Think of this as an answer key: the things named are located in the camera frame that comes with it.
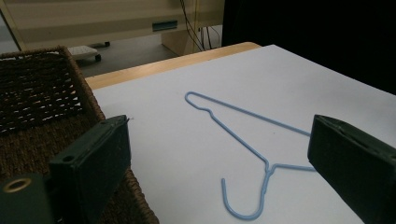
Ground beige cabinet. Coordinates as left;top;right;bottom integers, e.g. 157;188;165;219
0;0;226;58

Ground blue wire clothes hanger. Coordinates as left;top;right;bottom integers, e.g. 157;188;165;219
184;91;318;221

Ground black cables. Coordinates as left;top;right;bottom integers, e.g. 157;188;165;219
178;0;222;52

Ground brown woven wicker basket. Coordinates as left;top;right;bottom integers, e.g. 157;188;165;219
0;45;161;224

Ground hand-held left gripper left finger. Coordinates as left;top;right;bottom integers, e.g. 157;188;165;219
48;114;132;224

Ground white sheet table cover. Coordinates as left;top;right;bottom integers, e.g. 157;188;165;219
92;44;396;224

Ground white wheeled base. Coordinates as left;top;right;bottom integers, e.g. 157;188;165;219
66;41;111;63

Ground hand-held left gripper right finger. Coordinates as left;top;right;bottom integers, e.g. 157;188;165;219
306;114;396;224

